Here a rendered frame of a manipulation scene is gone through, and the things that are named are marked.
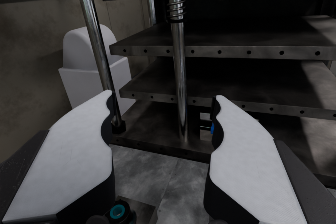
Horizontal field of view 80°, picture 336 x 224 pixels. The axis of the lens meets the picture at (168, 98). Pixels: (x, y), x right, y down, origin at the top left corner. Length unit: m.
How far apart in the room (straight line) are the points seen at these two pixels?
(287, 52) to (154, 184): 0.74
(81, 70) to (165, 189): 1.75
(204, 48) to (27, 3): 2.19
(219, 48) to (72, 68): 1.87
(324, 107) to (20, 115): 2.63
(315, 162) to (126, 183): 0.84
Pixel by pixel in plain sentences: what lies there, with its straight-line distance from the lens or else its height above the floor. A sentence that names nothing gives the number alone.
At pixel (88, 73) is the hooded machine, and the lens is 2.28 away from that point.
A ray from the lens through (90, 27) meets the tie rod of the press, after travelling 1.04.
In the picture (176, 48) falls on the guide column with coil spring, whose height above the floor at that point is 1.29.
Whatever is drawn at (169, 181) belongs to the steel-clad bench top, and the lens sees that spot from 0.92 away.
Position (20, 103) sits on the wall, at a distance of 2.70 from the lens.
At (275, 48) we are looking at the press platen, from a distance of 0.89.
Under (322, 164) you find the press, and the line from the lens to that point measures 1.15.
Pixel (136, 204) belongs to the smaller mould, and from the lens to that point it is 0.80.
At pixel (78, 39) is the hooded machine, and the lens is 2.26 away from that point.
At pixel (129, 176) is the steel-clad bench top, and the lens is 0.98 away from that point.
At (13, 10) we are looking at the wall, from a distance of 2.67.
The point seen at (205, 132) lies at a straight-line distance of 1.09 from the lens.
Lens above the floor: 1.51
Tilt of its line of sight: 28 degrees down
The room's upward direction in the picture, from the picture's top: 6 degrees counter-clockwise
